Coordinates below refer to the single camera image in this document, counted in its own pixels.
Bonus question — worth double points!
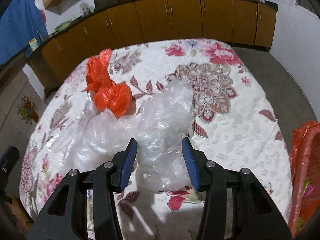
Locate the clear plastic bag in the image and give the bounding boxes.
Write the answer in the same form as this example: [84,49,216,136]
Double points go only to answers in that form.
[50,80,194,192]

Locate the orange plastic bag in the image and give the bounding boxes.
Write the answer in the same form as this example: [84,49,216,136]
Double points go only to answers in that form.
[86,49,132,118]

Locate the red trash basket with liner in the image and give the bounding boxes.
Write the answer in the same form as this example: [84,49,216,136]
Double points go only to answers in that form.
[289,121,319,237]

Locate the orange lower kitchen cabinets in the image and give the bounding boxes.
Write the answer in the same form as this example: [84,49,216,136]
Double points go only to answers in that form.
[28,0,278,91]

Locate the floral white tablecloth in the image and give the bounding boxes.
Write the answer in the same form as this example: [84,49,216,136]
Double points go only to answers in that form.
[19,40,292,239]

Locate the potted flower plant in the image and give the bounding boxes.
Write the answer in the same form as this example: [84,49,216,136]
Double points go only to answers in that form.
[17,95,40,125]

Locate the blue hanging cloth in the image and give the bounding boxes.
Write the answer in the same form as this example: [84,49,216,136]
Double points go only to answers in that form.
[0,0,49,64]

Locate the green pot on counter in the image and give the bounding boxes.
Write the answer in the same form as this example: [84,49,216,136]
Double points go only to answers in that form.
[55,20,72,32]

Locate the glass jars on counter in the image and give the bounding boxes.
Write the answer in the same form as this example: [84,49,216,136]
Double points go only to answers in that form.
[80,1,94,17]

